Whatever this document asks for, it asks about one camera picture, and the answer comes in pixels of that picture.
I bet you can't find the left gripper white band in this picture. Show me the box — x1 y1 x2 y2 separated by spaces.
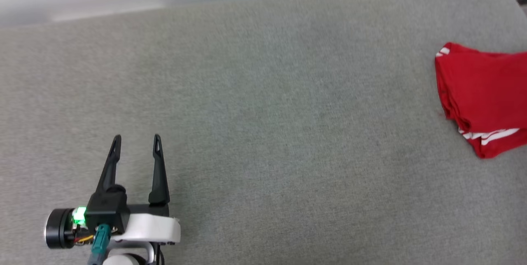
44 134 181 250

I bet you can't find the red garment with white stripes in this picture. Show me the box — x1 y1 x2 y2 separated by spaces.
434 42 527 159

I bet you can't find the black cable with teal plug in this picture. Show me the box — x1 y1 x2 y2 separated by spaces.
87 223 112 265

